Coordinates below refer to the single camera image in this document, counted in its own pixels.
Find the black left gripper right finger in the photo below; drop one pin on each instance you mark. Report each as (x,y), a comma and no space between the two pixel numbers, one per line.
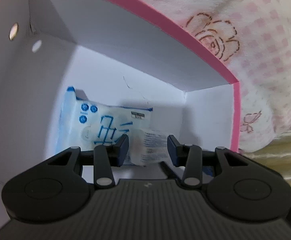
(189,157)

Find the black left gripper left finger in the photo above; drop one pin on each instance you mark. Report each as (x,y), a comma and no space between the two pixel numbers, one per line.
(106,157)

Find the light blue wipes packet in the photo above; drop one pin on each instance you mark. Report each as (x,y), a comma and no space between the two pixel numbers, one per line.
(87,124)

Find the white blue printed box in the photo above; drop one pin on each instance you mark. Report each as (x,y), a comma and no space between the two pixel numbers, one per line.
(148,146)

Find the olive striped bedding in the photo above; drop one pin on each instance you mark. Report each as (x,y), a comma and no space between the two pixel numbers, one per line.
(276,155)

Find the pink paper box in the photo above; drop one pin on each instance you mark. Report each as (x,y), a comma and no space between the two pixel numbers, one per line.
(115,52)

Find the pink checkered white quilt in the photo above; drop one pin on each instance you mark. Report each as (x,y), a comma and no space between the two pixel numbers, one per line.
(252,38)

